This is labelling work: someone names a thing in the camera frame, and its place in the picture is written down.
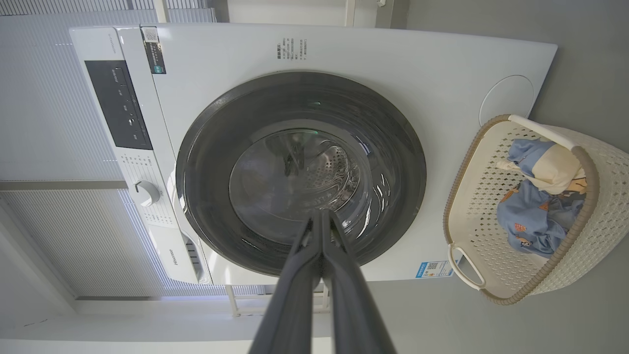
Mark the cream and blue garment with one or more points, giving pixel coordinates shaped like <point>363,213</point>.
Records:
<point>555,169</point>

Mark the white washing machine dial knob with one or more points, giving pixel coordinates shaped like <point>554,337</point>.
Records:
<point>146,192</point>

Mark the white front-load washing machine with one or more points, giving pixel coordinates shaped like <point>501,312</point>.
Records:
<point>393,54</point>

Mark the cream perforated laundry basket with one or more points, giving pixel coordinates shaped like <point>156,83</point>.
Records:
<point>481,206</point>

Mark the blue energy label sticker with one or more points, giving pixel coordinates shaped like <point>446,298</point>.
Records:
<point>435,269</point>

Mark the printed text label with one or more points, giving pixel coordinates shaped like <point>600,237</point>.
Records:
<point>292,49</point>

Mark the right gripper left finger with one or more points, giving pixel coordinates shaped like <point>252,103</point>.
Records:
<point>295,295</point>

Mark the black round washer door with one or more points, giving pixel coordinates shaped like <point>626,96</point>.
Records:
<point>221,147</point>

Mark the black QR code sticker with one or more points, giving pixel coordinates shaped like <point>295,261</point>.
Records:
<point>154,51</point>

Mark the round filter cover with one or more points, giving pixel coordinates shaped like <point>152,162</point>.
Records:
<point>508,98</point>

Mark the steel washer drum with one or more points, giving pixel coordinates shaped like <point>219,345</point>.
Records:
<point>334,167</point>

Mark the white detergent drawer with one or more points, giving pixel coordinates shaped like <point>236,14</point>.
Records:
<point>177,255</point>

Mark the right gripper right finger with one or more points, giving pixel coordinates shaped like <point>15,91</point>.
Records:
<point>351,295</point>

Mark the black control display panel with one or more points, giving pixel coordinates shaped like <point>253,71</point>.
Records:
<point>120,105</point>

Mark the blue cartoon print garment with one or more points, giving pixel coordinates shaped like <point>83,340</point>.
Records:
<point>530,216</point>

